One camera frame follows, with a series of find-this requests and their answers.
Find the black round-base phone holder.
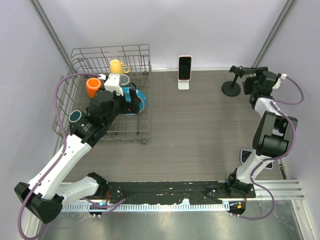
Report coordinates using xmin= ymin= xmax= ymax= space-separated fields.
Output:
xmin=221 ymin=65 xmax=244 ymax=97

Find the pink-cased phone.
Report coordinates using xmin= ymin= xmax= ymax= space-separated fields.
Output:
xmin=177 ymin=55 xmax=192 ymax=81

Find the purple-cased phone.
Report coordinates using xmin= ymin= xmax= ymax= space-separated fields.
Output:
xmin=239 ymin=149 xmax=274 ymax=170

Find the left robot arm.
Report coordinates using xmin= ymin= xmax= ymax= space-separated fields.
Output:
xmin=14 ymin=87 xmax=147 ymax=224

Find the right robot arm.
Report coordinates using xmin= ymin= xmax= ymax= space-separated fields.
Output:
xmin=221 ymin=65 xmax=298 ymax=198

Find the white phone stand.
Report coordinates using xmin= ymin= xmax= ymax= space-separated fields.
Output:
xmin=177 ymin=80 xmax=190 ymax=91

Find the blue plate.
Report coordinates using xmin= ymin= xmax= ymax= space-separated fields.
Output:
xmin=122 ymin=87 xmax=148 ymax=116

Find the dark grey mug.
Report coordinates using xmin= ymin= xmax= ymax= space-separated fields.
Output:
xmin=120 ymin=74 xmax=137 ymax=89

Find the orange mug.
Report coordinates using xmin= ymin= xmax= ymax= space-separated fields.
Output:
xmin=85 ymin=77 xmax=102 ymax=99

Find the yellow mug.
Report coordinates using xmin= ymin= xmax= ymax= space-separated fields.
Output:
xmin=109 ymin=59 xmax=130 ymax=77

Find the dark teal mug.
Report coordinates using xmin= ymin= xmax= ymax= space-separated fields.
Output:
xmin=68 ymin=109 xmax=85 ymax=124

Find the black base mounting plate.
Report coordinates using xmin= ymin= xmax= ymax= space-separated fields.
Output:
xmin=77 ymin=180 xmax=257 ymax=205

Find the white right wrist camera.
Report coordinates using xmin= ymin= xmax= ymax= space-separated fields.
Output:
xmin=272 ymin=73 xmax=287 ymax=90

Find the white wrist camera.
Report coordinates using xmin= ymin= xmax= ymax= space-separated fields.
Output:
xmin=272 ymin=73 xmax=287 ymax=90
xmin=98 ymin=73 xmax=124 ymax=96

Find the grey wire dish rack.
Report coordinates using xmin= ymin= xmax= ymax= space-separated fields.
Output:
xmin=52 ymin=44 xmax=152 ymax=144

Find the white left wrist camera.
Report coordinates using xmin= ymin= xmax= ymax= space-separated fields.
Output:
xmin=98 ymin=73 xmax=124 ymax=96

